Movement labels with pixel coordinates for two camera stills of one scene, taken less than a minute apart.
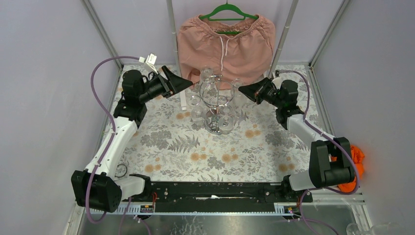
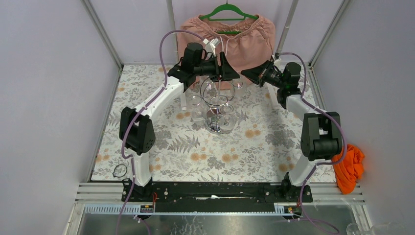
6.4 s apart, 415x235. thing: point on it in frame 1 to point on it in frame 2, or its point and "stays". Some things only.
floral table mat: (168, 145) stays
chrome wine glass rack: (216, 92) stays
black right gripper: (255, 91) to (258, 74)
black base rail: (217, 197) stays
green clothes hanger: (227, 6) stays
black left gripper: (163, 83) to (221, 66)
